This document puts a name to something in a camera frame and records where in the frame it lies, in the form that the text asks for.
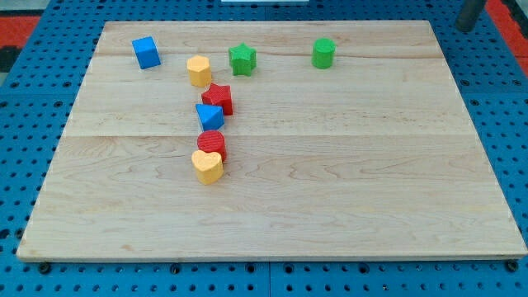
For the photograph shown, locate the blue triangle block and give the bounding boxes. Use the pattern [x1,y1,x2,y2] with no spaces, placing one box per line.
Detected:
[196,104,224,131]

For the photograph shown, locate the green cylinder block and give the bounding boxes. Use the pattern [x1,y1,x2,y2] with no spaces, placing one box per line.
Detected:
[311,38,336,69]

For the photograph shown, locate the wooden board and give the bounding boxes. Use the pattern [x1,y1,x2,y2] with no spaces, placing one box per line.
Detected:
[17,21,527,262]

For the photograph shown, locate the red cylinder block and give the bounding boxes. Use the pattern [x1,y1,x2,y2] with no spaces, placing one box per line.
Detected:
[197,130,227,162]

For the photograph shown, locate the blue cube block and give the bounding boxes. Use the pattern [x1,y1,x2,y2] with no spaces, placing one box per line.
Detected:
[131,36,161,69]

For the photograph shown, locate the yellow heart block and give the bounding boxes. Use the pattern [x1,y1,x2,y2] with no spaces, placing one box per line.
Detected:
[191,150,224,185]

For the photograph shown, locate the yellow hexagon block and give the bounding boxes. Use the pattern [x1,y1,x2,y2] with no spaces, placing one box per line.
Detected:
[186,55,212,87]

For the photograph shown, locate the green star block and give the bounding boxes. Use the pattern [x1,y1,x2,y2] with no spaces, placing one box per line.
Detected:
[229,43,257,77]

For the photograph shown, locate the red star block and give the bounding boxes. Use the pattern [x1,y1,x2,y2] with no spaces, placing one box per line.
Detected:
[201,83,233,116]

